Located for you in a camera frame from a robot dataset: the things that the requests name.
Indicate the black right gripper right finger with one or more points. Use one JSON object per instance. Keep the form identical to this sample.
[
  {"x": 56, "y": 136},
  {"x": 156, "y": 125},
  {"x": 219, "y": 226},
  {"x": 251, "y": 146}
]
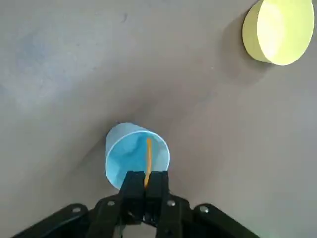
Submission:
[{"x": 158, "y": 188}]

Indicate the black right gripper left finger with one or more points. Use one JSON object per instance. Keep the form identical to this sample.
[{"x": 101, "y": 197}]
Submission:
[{"x": 133, "y": 188}]

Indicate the blue plastic cup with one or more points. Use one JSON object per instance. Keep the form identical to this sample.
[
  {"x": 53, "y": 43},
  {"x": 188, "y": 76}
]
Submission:
[{"x": 126, "y": 158}]

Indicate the yellow plastic bowl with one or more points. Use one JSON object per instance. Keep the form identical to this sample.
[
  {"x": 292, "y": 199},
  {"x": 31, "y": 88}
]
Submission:
[{"x": 282, "y": 32}]

